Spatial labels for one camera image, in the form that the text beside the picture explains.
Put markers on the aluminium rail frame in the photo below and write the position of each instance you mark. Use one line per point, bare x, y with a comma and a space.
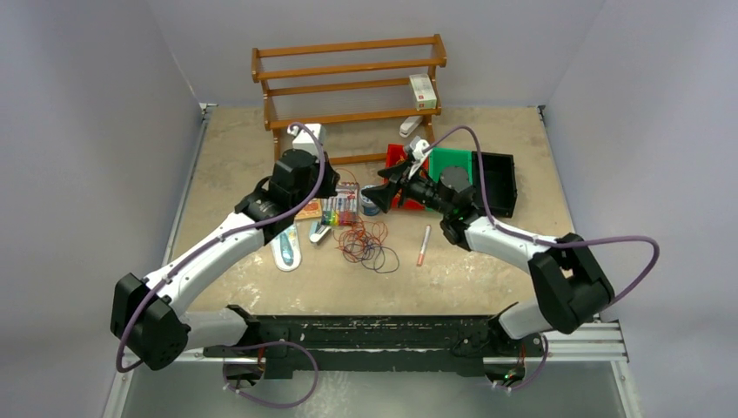
594, 342

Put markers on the red plastic bin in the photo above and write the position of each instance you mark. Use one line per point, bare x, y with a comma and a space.
395, 154

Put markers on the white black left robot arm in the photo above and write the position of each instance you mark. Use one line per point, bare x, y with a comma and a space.
150, 316

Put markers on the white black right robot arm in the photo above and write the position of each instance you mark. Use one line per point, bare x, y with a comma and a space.
569, 285

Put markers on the green plastic bin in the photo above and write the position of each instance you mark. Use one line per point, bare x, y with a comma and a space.
441, 158

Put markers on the round blue white tub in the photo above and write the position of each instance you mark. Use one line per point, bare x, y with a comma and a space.
368, 208

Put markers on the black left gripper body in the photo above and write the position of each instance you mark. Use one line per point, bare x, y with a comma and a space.
326, 188

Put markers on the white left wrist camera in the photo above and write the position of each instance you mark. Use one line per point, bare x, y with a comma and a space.
302, 137

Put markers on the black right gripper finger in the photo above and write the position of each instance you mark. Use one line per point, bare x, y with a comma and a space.
401, 172
382, 195

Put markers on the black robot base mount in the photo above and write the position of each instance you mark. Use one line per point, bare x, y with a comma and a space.
285, 344

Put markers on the white stapler under rack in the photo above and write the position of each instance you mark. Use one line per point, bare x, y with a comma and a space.
409, 125

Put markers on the light blue white stapler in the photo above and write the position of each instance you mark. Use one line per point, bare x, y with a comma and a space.
318, 232

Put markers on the white red small box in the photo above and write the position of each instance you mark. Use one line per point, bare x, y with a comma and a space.
424, 95

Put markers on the orange spiral notebook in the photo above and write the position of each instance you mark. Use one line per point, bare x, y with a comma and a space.
312, 210

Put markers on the black plastic bin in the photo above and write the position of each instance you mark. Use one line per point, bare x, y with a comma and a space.
496, 179

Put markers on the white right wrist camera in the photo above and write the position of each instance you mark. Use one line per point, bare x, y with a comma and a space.
417, 151

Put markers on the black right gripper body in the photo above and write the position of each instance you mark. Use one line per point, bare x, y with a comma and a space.
411, 182

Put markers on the pack of coloured markers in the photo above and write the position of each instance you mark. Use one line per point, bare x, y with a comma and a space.
343, 208

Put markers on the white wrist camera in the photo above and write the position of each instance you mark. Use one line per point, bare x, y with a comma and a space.
417, 151
302, 137

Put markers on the blue white tape package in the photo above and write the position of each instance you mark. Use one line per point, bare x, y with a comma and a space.
285, 249

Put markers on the wooden three-tier rack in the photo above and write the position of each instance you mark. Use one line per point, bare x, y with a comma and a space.
347, 82

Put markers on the white orange-capped marker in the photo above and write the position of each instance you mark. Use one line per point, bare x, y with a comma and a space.
424, 245

